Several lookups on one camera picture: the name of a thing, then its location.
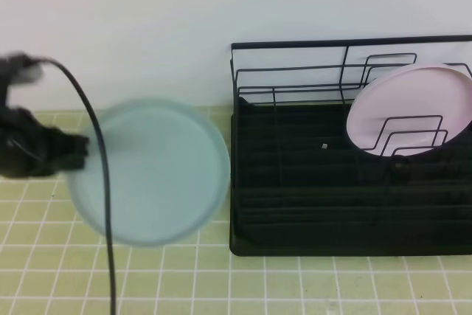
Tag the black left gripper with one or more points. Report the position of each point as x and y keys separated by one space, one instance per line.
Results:
x=30 y=149

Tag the light blue round plate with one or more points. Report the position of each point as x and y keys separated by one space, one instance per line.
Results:
x=169 y=170

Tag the pink round plate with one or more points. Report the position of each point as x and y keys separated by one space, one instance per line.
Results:
x=410 y=110

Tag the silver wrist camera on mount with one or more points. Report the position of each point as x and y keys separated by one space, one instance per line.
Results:
x=18 y=69

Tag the black wire dish rack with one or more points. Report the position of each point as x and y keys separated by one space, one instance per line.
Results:
x=300 y=184

